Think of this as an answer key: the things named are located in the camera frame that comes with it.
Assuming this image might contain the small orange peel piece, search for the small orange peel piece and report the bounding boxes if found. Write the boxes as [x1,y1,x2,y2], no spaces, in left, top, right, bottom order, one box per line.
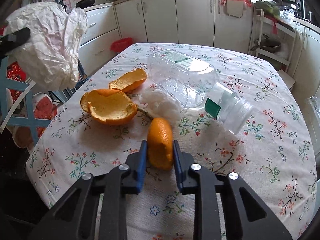
[147,118,174,171]

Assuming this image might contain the white plastic bag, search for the white plastic bag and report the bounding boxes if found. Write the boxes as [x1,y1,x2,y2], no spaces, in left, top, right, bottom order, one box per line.
[4,2,88,91]

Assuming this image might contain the white tissue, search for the white tissue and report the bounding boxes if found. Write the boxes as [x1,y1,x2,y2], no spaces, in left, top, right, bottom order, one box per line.
[139,89,182,125]

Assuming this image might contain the large orange peel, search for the large orange peel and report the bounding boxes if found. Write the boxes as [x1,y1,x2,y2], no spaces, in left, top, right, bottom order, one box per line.
[80,89,138,126]

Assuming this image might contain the clear plastic bottle white cap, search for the clear plastic bottle white cap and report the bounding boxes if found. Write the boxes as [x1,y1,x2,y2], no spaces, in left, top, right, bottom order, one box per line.
[147,49,253,134]

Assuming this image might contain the white blue shoe rack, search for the white blue shoe rack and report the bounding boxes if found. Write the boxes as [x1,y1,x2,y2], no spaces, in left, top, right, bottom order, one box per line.
[1,57,57,150]

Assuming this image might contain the black wok on stove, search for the black wok on stove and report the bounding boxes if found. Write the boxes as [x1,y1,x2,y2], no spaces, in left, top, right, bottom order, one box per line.
[75,0,95,9]

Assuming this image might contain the floral tablecloth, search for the floral tablecloth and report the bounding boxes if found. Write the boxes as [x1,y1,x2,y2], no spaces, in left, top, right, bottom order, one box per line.
[25,42,318,240]

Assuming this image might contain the red lined floor bin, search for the red lined floor bin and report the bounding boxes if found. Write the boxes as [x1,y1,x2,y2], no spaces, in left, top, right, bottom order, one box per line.
[110,37,133,54]

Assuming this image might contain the small white wooden stool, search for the small white wooden stool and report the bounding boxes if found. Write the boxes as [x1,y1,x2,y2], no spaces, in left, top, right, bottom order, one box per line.
[277,70,296,91]

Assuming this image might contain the clear bag on drawer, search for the clear bag on drawer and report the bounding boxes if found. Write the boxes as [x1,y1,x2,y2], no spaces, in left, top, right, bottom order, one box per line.
[305,96,320,118]

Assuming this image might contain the black pan on cart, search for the black pan on cart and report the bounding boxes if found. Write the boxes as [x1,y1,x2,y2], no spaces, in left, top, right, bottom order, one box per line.
[249,34,281,53]

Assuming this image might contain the white rolling shelf cart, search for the white rolling shelf cart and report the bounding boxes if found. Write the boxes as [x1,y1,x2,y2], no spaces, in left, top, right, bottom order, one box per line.
[248,9,297,72]

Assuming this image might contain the green vegetables bag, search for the green vegetables bag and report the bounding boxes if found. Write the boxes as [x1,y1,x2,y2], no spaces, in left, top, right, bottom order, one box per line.
[252,0,280,19]

